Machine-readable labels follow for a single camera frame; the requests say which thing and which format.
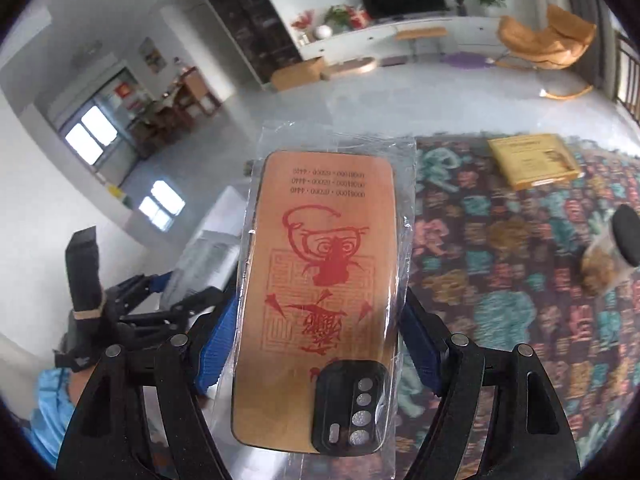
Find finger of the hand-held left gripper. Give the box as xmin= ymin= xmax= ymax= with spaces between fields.
xmin=102 ymin=271 xmax=173 ymax=313
xmin=117 ymin=287 xmax=226 ymax=335

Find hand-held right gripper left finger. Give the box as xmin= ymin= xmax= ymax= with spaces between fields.
xmin=57 ymin=300 xmax=238 ymax=480

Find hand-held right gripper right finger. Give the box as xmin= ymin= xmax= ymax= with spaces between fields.
xmin=400 ymin=287 xmax=583 ymax=480

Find bagged wooden phone case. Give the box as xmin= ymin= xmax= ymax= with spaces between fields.
xmin=227 ymin=121 xmax=418 ymax=480

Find person's left forearm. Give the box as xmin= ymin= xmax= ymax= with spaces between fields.
xmin=25 ymin=366 xmax=88 ymax=468

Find printed woven blanket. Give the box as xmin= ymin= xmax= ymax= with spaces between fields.
xmin=395 ymin=132 xmax=640 ymax=480

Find glass balcony door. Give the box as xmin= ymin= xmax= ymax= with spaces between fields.
xmin=59 ymin=105 xmax=118 ymax=165

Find wooden dining table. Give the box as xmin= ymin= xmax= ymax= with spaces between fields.
xmin=127 ymin=95 xmax=193 ymax=158

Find clear jar with black lid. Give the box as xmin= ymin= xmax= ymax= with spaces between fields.
xmin=580 ymin=206 xmax=640 ymax=296

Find wooden dining chair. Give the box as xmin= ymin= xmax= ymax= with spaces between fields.
xmin=175 ymin=67 xmax=221 ymax=116

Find yellow flat box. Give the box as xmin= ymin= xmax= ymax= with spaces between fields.
xmin=487 ymin=133 xmax=586 ymax=191

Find cardboard box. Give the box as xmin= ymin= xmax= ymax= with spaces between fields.
xmin=270 ymin=57 xmax=326 ymax=92

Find dark glass cabinet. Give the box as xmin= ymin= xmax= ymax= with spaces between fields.
xmin=189 ymin=0 xmax=301 ymax=83

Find round wooden board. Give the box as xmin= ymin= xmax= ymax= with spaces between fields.
xmin=320 ymin=56 xmax=377 ymax=80

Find purple mat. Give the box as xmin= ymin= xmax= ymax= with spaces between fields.
xmin=444 ymin=51 xmax=496 ymax=70

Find red flowers in vase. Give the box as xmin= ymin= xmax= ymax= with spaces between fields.
xmin=291 ymin=10 xmax=316 ymax=43

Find small wooden bench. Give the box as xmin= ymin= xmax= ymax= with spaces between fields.
xmin=395 ymin=26 xmax=447 ymax=61

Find white television cabinet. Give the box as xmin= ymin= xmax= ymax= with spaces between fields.
xmin=297 ymin=12 xmax=518 ymax=61

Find leafy green potted plant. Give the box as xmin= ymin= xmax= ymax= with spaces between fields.
xmin=324 ymin=5 xmax=353 ymax=33

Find orange lounge chair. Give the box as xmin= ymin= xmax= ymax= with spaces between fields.
xmin=495 ymin=4 xmax=598 ymax=101

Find wooden crib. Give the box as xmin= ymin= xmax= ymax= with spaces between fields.
xmin=612 ymin=30 xmax=640 ymax=126

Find grey curtain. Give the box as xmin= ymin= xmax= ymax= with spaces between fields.
xmin=555 ymin=0 xmax=621 ymax=91

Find framed wall picture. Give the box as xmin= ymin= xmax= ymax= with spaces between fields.
xmin=138 ymin=37 xmax=167 ymax=73

